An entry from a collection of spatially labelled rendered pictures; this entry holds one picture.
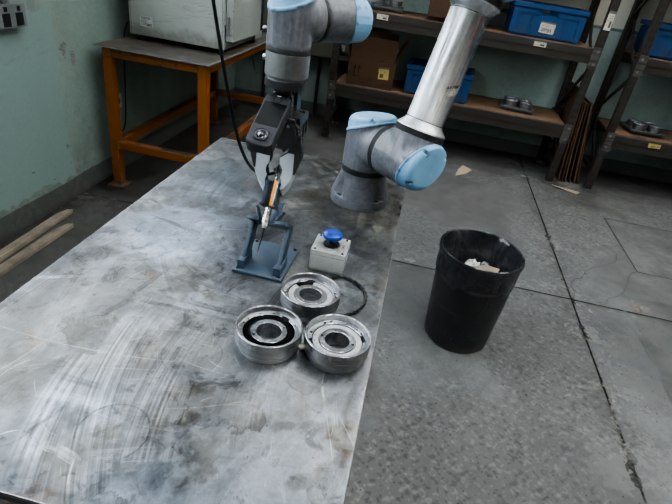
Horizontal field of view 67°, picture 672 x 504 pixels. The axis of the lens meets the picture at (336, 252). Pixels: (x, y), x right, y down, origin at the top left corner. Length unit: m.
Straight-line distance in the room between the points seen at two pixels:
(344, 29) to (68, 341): 0.66
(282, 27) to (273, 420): 0.59
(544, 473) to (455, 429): 0.30
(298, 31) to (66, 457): 0.68
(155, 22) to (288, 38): 2.28
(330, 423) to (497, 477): 1.15
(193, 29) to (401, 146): 2.04
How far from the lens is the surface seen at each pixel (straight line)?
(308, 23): 0.89
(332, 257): 1.00
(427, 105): 1.16
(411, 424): 1.87
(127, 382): 0.79
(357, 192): 1.28
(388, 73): 4.25
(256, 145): 0.85
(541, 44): 4.16
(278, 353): 0.78
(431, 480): 1.75
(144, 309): 0.91
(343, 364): 0.78
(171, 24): 3.09
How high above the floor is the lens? 1.36
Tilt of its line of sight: 30 degrees down
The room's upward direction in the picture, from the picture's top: 9 degrees clockwise
